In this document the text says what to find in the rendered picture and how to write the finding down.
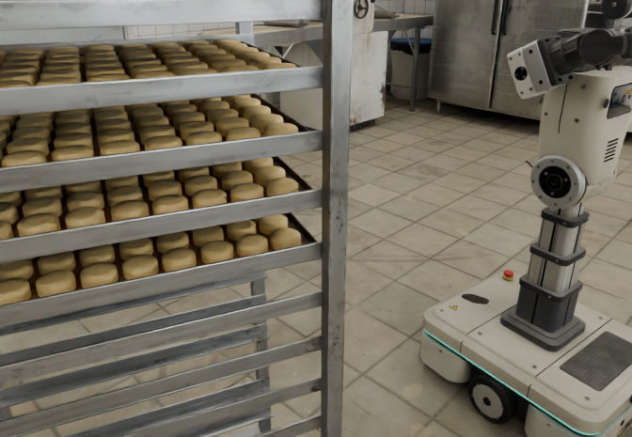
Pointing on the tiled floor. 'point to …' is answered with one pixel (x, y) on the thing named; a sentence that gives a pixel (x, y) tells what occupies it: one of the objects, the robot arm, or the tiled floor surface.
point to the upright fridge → (503, 26)
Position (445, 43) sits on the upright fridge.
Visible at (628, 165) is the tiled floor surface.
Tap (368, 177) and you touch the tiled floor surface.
